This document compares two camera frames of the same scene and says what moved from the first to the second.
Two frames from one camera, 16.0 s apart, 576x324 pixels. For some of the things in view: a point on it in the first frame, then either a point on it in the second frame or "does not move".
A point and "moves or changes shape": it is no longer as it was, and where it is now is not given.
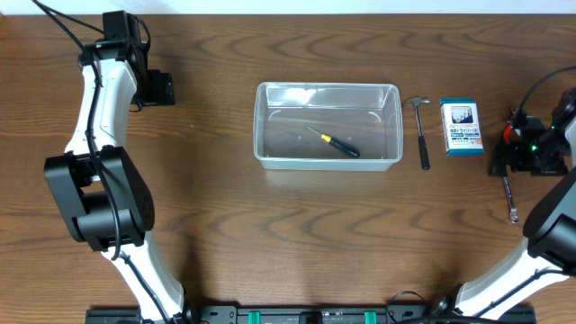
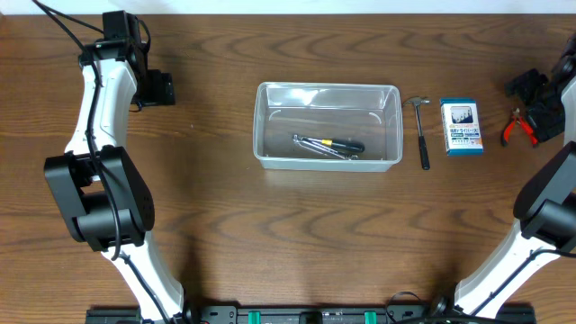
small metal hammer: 415,102 does not move
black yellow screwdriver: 338,144 moves or changes shape
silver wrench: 513,209 -> 307,143
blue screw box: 461,126 does not move
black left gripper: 163,88 does not move
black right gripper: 502,150 -> 526,84
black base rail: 308,313 does not move
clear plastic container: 367,116 does not move
